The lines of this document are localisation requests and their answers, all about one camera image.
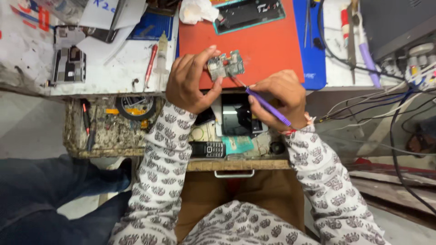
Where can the person's left hand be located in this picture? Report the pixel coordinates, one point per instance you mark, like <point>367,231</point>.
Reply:
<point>185,85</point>

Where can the person's right hand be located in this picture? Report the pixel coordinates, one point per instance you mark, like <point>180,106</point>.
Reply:
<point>286,98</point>

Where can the green phone circuit board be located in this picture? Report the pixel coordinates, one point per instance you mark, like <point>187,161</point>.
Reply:
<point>227,66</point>

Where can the clear plastic syringe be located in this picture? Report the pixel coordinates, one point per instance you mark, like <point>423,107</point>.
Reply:
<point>162,54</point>

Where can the red pen tool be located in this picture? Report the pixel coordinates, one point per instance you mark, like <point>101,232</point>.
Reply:
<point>150,66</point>

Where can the blue work mat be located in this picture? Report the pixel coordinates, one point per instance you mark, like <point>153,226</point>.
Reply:
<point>311,64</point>

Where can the small black round part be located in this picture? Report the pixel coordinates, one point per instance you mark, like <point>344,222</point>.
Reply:
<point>277,147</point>

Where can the orange work mat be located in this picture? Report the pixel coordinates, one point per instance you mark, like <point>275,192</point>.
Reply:
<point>269,51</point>

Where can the black screen smartphone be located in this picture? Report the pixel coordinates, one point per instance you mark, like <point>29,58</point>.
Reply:
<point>236,119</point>

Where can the black tape roll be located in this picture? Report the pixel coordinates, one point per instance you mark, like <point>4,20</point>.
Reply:
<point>136,114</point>

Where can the blue ridged board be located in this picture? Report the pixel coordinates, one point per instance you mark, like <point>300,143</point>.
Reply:
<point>153,27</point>

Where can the teal plastic piece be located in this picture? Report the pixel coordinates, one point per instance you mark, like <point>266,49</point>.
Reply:
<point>237,144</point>

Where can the black keypad phone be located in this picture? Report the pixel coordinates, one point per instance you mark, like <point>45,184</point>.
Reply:
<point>207,149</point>

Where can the crumpled white tissue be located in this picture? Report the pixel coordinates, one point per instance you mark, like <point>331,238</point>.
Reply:
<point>196,12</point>

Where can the metal tweezers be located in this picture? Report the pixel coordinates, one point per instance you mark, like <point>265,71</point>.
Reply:
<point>307,20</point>

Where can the cluttered wooden tool drawer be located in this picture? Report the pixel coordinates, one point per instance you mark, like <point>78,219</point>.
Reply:
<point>112,136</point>

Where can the teal framed open phone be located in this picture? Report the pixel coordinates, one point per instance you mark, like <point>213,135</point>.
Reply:
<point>248,15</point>

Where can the white paper sheet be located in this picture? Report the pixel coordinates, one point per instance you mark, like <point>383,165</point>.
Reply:
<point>102,47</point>

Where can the red and white tool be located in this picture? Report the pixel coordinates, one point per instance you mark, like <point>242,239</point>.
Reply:
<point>345,25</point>

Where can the black phone under paper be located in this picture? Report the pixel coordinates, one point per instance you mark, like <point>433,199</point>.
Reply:
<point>102,34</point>

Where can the red black screwdriver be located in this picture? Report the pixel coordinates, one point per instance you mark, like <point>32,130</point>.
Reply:
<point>85,119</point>

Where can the grey equipment box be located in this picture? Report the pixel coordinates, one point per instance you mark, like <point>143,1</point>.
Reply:
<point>395,23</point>

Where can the clear plastic bag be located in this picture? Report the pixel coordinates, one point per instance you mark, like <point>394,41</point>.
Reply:
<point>61,8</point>

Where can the disassembled silver phone frame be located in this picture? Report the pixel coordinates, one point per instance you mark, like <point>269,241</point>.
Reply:
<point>70,58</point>

